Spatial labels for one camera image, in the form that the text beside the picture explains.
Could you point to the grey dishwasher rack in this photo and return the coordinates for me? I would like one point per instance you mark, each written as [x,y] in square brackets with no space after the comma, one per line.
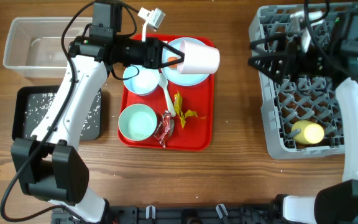
[330,102]

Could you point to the black waste tray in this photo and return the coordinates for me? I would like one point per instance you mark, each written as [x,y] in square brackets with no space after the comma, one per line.
[21,101]

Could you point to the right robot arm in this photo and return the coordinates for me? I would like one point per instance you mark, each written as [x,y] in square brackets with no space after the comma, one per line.
[336,204]

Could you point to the red serving tray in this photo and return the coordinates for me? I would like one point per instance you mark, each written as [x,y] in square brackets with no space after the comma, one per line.
[197,133]

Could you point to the pink cup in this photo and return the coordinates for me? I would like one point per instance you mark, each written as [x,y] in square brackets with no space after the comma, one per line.
[198,59]

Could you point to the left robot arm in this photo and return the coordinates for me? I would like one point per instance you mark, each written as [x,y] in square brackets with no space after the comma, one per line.
[48,166]

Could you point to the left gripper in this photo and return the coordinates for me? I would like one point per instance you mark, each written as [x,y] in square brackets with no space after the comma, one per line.
[151,48]

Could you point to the light blue bowl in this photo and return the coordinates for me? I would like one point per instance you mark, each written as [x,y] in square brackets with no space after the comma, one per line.
[141,81]

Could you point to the yellow cup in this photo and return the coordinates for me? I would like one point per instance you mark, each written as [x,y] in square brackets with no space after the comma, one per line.
[309,132]

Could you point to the white plastic spoon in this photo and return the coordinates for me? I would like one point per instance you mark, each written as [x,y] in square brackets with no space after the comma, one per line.
[163,83]

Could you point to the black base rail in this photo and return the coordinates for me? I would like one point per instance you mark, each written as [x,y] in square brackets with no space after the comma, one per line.
[246,214]

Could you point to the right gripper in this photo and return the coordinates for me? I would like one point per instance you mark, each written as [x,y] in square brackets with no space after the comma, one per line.
[291,62]

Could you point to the light blue plate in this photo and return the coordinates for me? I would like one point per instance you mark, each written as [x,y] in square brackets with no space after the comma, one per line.
[183,79]

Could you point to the red candy wrapper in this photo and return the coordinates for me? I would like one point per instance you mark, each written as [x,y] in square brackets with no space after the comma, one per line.
[164,129]

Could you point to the clear plastic bin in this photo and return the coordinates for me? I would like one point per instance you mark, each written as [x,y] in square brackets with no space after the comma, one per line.
[33,47]

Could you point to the white rice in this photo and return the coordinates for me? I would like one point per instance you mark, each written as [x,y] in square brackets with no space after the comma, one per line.
[39,103]

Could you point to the green bowl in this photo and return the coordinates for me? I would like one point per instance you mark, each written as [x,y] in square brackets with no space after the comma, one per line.
[137,122]

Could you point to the yellow candy wrapper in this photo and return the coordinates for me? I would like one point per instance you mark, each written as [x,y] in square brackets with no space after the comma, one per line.
[183,116]

